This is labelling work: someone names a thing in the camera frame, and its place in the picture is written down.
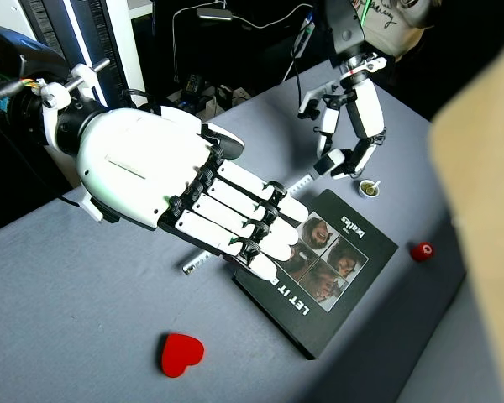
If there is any small white bowl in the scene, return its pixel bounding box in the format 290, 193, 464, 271
358, 179, 381, 199

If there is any thin white cable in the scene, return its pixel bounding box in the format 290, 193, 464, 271
171, 0, 316, 85

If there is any white blue plug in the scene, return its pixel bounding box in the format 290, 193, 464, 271
293, 16, 316, 55

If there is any red heart block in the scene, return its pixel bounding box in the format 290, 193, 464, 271
158, 332, 206, 379

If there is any grey power adapter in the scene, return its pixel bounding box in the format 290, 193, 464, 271
196, 6, 235, 22

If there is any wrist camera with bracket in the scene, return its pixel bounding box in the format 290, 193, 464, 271
297, 79, 358, 122
79, 191, 122, 224

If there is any tan cardboard box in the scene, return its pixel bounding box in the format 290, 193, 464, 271
428, 29, 504, 403

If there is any black Let It Be album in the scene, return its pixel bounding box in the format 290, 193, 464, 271
233, 188, 400, 360

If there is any grey black tape measure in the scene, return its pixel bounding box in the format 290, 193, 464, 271
182, 149, 346, 277

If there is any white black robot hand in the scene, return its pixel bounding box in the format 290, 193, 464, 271
75, 106, 311, 285
317, 79, 391, 181

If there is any grey table cloth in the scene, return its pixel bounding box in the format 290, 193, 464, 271
0, 56, 471, 403

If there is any person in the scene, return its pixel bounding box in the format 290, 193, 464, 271
350, 0, 438, 62

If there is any black power adapter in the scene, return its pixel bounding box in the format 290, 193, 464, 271
184, 73, 207, 97

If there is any green black cable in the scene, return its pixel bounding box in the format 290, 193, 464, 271
0, 77, 41, 113

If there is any small red cylinder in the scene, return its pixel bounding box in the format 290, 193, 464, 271
409, 241, 436, 264

